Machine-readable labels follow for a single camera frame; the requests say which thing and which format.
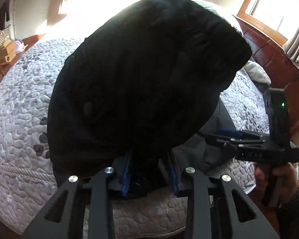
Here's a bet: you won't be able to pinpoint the black pants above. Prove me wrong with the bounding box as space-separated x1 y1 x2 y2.
47 0 252 184

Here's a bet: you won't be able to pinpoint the right hand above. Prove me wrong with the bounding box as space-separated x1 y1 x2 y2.
254 162 299 203

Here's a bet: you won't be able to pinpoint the grey pillow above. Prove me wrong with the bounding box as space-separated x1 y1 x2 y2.
244 61 271 86

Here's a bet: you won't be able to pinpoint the wooden headboard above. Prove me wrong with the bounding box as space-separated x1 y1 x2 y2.
237 18 299 135

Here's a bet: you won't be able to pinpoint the white quilted bedspread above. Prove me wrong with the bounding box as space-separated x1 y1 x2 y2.
0 38 269 238

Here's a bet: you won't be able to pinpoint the cardboard boxes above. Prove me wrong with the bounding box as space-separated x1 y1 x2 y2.
0 39 16 65

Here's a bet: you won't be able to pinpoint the white radiator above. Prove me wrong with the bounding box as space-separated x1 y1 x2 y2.
0 26 11 46

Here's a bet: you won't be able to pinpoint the wooden window frame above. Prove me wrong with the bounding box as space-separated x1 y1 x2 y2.
237 0 287 48

